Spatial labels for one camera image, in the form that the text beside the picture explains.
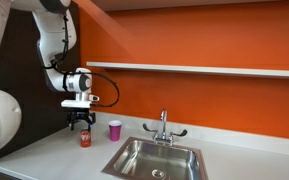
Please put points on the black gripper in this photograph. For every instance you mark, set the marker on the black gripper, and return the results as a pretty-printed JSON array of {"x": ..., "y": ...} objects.
[{"x": 80, "y": 115}]

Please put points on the red cola can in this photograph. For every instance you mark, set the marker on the red cola can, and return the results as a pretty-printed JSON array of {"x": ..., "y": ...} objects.
[{"x": 85, "y": 139}]

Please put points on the stainless steel sink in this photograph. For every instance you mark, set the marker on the stainless steel sink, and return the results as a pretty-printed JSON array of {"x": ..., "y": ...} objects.
[{"x": 157, "y": 160}]

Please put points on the purple plastic cup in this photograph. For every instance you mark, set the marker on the purple plastic cup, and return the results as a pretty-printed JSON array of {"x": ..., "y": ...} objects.
[{"x": 115, "y": 131}]

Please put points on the dark wood cabinet panel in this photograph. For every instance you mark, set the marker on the dark wood cabinet panel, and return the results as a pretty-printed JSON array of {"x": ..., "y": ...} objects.
[{"x": 30, "y": 110}]

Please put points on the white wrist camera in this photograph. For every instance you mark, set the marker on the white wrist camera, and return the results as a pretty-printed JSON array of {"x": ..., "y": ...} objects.
[{"x": 75, "y": 104}]

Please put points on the thin white wall shelf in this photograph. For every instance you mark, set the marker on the thin white wall shelf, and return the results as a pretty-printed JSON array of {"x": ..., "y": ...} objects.
[{"x": 197, "y": 69}]

